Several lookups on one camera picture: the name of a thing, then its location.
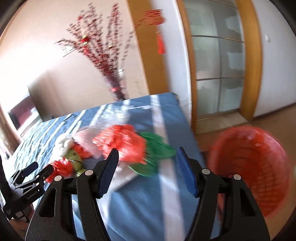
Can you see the small red plastic bag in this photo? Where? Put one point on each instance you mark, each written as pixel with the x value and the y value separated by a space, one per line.
pixel 62 167

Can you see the yellow green plastic bag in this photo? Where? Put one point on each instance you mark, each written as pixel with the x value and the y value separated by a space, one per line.
pixel 76 161

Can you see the white plastic bag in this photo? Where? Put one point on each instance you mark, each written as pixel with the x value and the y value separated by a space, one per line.
pixel 63 145

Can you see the red Chinese knot ornament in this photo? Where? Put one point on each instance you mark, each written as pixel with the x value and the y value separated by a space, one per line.
pixel 155 18

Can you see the flat screen television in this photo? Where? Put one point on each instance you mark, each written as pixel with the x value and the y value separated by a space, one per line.
pixel 22 110

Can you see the blue white striped tablecloth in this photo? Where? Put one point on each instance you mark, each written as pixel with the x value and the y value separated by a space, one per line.
pixel 146 208

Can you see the frosted glass door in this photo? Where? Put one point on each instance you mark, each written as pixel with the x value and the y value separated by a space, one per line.
pixel 218 45

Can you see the red plastic trash basket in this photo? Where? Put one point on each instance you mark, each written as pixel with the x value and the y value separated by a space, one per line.
pixel 259 158

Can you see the red berry branches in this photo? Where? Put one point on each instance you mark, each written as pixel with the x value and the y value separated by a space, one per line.
pixel 105 49

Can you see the wooden door frame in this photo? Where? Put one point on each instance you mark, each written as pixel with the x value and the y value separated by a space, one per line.
pixel 253 61

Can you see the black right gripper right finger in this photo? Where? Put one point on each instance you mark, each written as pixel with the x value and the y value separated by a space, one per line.
pixel 241 217

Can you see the glass vase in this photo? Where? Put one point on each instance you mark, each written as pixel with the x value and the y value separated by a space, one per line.
pixel 117 85

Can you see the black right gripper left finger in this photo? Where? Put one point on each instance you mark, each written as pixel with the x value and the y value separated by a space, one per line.
pixel 74 200

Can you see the large red plastic bag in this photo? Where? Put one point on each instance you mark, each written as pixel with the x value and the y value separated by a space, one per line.
pixel 130 146

